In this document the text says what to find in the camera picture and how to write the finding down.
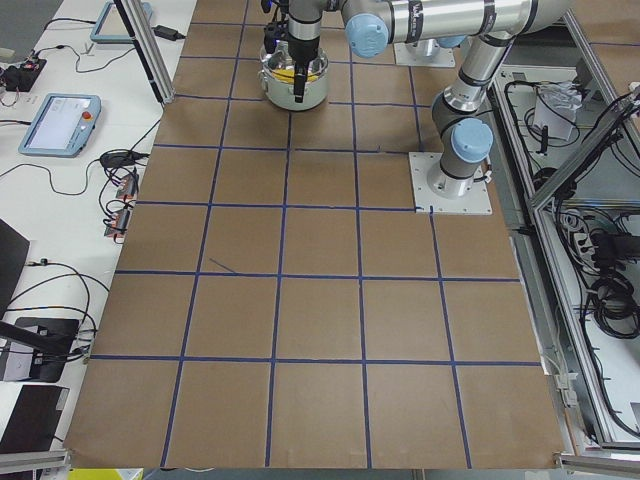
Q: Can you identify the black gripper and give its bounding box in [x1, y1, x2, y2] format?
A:
[288, 19, 321, 103]

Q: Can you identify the white electric cooking pot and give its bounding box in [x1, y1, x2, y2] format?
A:
[257, 40, 331, 111]

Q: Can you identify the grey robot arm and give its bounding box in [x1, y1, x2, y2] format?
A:
[281, 0, 572, 195]

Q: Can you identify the black power adapter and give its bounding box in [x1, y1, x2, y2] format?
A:
[153, 25, 185, 41]

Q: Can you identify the far teach pendant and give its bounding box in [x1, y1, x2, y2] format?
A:
[90, 1, 132, 44]

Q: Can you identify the teach pendant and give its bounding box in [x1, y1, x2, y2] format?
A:
[18, 93, 102, 158]
[90, 1, 132, 44]

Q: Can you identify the brown paper table cover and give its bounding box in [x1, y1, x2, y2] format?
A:
[65, 1, 563, 469]

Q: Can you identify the near teach pendant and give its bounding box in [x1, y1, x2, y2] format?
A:
[18, 93, 102, 158]

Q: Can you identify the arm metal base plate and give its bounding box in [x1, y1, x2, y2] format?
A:
[394, 39, 455, 68]
[409, 152, 493, 216]

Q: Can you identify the aluminium frame post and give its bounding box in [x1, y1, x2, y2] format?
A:
[114, 0, 175, 105]

